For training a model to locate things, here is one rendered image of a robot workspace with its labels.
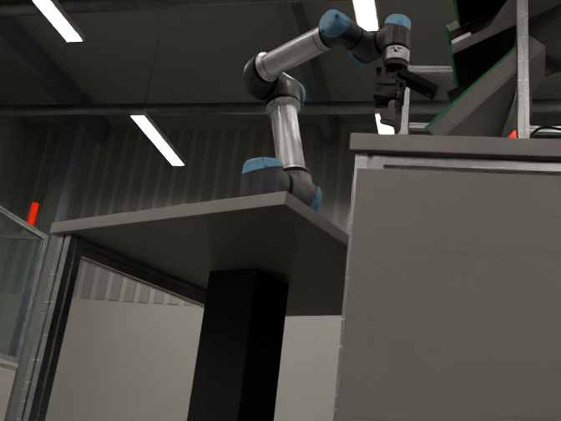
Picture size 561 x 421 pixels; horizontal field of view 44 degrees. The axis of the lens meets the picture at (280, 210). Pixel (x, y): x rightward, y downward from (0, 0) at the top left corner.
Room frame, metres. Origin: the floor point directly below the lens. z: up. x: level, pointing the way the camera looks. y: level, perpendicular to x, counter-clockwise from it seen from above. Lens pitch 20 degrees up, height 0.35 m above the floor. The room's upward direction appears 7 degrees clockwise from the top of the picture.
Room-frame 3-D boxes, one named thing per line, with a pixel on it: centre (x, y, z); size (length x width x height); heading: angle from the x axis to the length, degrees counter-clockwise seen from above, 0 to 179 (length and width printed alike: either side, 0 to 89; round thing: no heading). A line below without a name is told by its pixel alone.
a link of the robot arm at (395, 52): (1.67, -0.27, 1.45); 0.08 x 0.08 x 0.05
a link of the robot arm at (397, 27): (1.67, -0.27, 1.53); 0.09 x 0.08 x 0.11; 41
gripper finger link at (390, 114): (1.65, -0.26, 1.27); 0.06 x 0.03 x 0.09; 79
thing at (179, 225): (1.84, 0.02, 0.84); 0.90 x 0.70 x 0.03; 145
